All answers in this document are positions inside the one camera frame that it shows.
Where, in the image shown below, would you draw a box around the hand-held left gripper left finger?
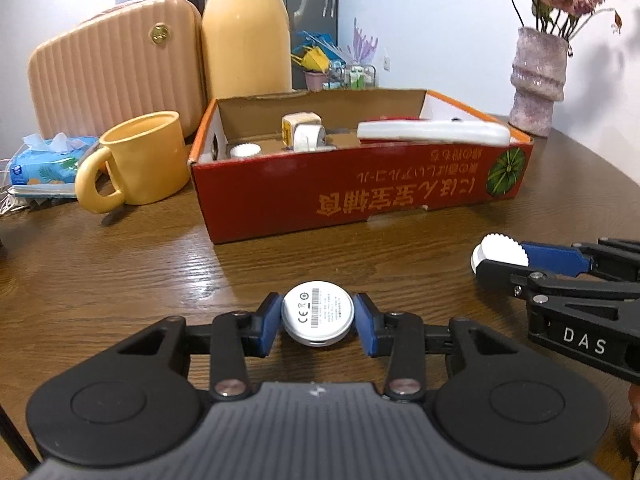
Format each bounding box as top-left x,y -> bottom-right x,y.
114,292 -> 282,401

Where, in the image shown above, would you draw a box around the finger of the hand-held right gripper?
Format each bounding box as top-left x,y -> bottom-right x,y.
520,239 -> 640,282
475,259 -> 640,306

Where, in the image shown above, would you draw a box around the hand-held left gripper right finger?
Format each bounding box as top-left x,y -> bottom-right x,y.
354,292 -> 526,403

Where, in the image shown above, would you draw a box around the white ridged cap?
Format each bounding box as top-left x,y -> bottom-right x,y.
471,232 -> 531,273

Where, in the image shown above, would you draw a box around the round white charger puck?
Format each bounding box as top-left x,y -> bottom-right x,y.
280,280 -> 357,347

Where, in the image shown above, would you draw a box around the orange cardboard box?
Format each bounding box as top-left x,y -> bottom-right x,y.
187,87 -> 535,245

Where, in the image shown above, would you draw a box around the red white brush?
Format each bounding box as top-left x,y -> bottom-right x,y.
356,116 -> 512,147

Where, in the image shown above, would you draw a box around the white tape roll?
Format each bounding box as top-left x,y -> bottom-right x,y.
292,124 -> 327,152

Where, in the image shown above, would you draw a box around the white power adapter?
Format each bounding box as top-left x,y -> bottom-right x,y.
281,112 -> 323,148

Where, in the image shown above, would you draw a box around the person's right hand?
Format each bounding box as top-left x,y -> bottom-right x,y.
626,385 -> 640,458

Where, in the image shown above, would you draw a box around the yellow ceramic mug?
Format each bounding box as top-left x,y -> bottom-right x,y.
75,111 -> 192,214

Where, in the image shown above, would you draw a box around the yellow bag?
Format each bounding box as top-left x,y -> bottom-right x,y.
292,45 -> 331,73

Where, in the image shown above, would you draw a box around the purple feather decoration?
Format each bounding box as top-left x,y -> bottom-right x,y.
347,17 -> 383,68

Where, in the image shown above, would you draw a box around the blue tissue pack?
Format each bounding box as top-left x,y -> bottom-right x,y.
9,132 -> 101,196

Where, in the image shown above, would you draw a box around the yellow thermos jug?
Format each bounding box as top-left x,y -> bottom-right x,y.
201,0 -> 311,101

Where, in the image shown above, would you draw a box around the blue plastic bag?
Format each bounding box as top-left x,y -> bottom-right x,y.
295,30 -> 346,61

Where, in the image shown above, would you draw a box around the pink ribbed suitcase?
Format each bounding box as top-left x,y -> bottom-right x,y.
27,0 -> 205,141

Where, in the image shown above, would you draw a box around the grey refrigerator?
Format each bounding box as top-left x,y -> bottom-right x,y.
272,0 -> 341,91

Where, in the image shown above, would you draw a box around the wire rolling cart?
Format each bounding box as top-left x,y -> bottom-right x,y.
325,62 -> 377,91

